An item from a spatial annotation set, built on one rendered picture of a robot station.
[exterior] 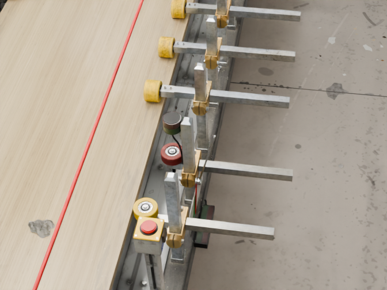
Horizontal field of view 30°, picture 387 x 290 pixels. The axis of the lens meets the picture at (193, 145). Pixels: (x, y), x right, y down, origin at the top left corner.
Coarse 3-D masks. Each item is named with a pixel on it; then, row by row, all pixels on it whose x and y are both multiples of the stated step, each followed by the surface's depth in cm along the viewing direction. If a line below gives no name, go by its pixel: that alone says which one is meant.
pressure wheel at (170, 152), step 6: (168, 144) 250; (174, 144) 249; (162, 150) 248; (168, 150) 248; (174, 150) 248; (162, 156) 246; (168, 156) 246; (174, 156) 246; (180, 156) 246; (168, 162) 246; (174, 162) 246; (180, 162) 248
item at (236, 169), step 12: (168, 168) 252; (180, 168) 251; (204, 168) 249; (216, 168) 248; (228, 168) 247; (240, 168) 247; (252, 168) 247; (264, 168) 247; (276, 168) 246; (288, 180) 246
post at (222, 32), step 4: (220, 0) 283; (224, 0) 282; (220, 4) 284; (224, 4) 284; (220, 8) 286; (224, 8) 285; (220, 12) 287; (224, 12) 287; (220, 28) 293; (224, 28) 293; (220, 32) 295; (224, 32) 294; (220, 36) 296; (224, 36) 296; (224, 40) 297; (224, 44) 299; (220, 56) 304; (224, 56) 304; (220, 60) 306; (224, 60) 305
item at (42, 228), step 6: (30, 222) 228; (36, 222) 228; (42, 222) 228; (48, 222) 228; (30, 228) 228; (36, 228) 227; (42, 228) 226; (48, 228) 227; (42, 234) 226; (48, 234) 226
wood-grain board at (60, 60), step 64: (64, 0) 310; (128, 0) 308; (192, 0) 306; (0, 64) 283; (64, 64) 281; (128, 64) 280; (0, 128) 259; (64, 128) 258; (128, 128) 256; (0, 192) 239; (64, 192) 238; (128, 192) 237; (0, 256) 222; (64, 256) 221
